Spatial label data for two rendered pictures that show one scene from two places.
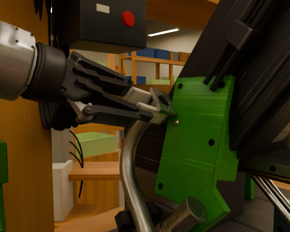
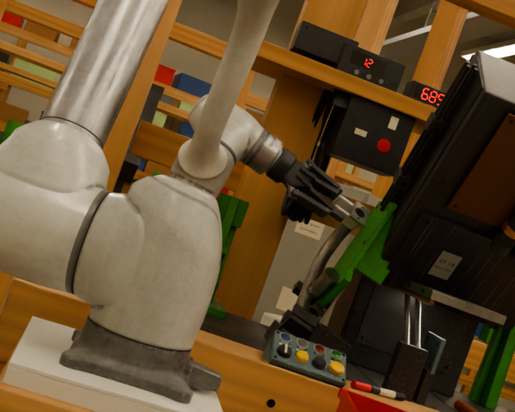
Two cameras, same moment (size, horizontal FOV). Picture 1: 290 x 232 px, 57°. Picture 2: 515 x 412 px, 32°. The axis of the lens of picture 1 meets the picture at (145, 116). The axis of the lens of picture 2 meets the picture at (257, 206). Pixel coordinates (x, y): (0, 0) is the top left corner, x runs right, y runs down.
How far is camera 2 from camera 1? 162 cm
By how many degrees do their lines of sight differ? 32
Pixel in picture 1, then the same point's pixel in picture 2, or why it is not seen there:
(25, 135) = (266, 215)
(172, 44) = not seen: outside the picture
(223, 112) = (378, 225)
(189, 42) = not seen: outside the picture
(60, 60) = (290, 160)
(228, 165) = (375, 267)
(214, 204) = (343, 275)
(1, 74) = (259, 158)
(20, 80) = (266, 164)
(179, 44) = not seen: outside the picture
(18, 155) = (253, 229)
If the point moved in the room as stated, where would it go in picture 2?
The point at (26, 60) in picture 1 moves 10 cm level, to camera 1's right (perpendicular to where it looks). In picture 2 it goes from (272, 155) to (311, 167)
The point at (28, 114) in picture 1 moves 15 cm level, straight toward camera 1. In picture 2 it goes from (275, 199) to (267, 195)
